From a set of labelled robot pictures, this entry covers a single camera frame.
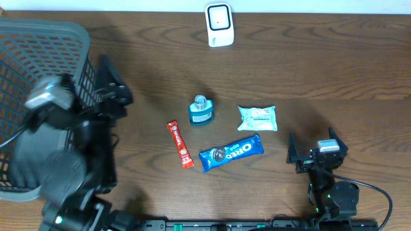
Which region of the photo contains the red Nescafe coffee stick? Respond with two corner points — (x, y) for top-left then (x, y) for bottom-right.
(166, 121), (195, 169)

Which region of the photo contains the grey plastic shopping basket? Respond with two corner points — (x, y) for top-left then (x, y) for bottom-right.
(1, 17), (101, 202)

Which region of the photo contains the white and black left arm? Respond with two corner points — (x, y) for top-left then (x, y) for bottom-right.
(10, 55), (134, 230)

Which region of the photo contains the blue Oreo cookie pack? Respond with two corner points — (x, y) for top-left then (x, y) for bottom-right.
(198, 134), (265, 173)

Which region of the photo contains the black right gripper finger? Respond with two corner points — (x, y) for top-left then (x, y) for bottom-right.
(286, 133), (298, 164)
(328, 127), (348, 152)

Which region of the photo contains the teal lidded small jar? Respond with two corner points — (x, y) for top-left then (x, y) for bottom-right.
(188, 95), (214, 126)

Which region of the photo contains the mint green wipes packet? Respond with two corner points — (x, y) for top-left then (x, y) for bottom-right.
(238, 106), (277, 132)

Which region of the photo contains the white barcode scanner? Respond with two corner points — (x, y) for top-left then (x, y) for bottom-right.
(205, 3), (234, 47)

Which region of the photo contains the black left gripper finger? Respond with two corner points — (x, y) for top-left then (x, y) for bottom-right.
(94, 55), (134, 106)
(60, 73), (78, 103)

